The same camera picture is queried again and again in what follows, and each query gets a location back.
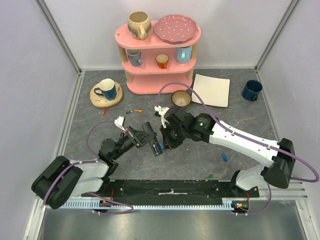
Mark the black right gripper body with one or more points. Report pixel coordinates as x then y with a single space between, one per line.
167 135

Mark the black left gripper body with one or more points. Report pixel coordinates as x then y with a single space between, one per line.
131 133

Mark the black remote control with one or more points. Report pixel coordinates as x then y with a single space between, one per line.
148 128

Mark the dark battery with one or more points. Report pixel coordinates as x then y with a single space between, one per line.
155 149

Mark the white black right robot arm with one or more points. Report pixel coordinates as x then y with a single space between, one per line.
275 163

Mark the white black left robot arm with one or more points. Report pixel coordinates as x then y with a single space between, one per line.
65 178

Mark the brown ceramic bowl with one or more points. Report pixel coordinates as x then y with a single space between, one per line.
181 98

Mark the green yellow battery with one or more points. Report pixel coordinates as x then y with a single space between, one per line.
209 177

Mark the round beige patterned plate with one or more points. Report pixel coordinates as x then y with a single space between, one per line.
101 102

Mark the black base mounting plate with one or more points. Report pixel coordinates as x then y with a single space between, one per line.
219 189

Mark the white square plate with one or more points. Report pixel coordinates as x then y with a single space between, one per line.
213 91

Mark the teal mug cream inside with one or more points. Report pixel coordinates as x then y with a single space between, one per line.
107 89

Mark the pink three-tier shelf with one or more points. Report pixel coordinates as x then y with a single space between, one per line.
149 78

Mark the small orange cup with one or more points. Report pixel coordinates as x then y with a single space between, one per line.
162 60

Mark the light blue mug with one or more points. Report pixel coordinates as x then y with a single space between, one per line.
183 54

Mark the grey blue mug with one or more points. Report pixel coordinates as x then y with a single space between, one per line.
134 56

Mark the dark blue mug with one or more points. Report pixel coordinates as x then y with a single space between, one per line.
252 90

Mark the pink polka dot plate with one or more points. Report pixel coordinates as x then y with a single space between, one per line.
176 28

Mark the beige ceramic mug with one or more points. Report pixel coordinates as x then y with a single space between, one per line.
139 24

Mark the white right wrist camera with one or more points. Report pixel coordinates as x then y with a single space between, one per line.
160 112

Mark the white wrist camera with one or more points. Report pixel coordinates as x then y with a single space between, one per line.
160 112
119 122

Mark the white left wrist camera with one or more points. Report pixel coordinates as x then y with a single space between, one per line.
119 122

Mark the white slotted cable duct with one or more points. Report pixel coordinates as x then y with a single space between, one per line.
98 204

